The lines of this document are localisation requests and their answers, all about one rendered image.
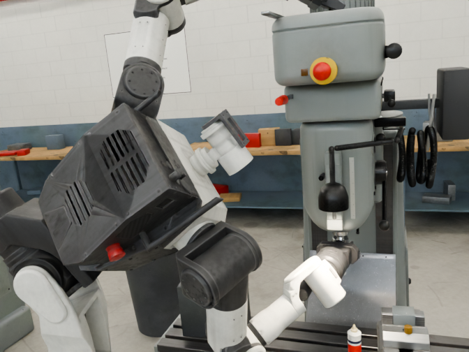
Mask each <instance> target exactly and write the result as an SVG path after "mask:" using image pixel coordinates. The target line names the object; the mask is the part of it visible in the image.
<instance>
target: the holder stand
mask: <svg viewBox="0 0 469 352"><path fill-rule="evenodd" d="M177 293H178V299H179V310H180V316H181V326H182V332H183V336H185V337H207V336H206V334H205V322H206V320H207V313H206V309H205V308H202V307H201V306H199V305H197V304H195V303H194V302H193V301H191V300H189V299H188V298H186V297H185V296H184V295H183V293H182V289H181V282H180V283H179V285H178V287H177ZM250 320H251V310H250V301H249V293H248V313H247V324H249V323H250V322H249V321H250Z"/></svg>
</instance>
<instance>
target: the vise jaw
mask: <svg viewBox="0 0 469 352"><path fill-rule="evenodd" d="M382 345H383V347H389V348H398V349H413V350H421V351H430V342H429V332H428V329H427V327H419V326H413V327H412V334H410V335H409V334H406V333H404V325H390V324H382Z"/></svg>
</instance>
